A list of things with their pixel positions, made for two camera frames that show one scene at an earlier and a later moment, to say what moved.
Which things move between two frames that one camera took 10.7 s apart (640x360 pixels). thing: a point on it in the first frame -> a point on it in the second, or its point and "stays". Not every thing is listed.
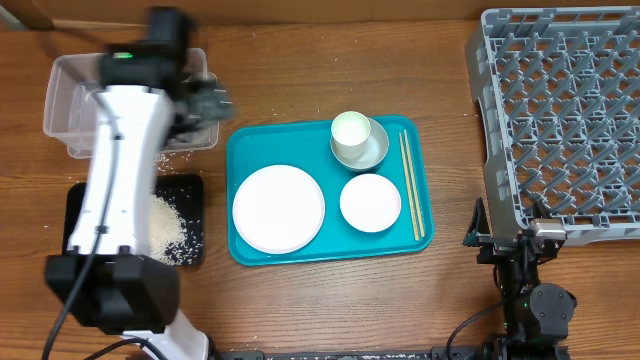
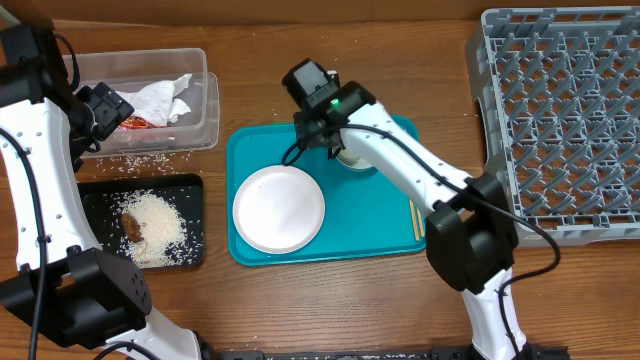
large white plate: (278, 210) stays
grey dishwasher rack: (558, 89) stays
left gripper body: (198, 107) -> (97, 118)
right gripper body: (498, 246) -> (331, 141)
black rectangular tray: (173, 232) stays
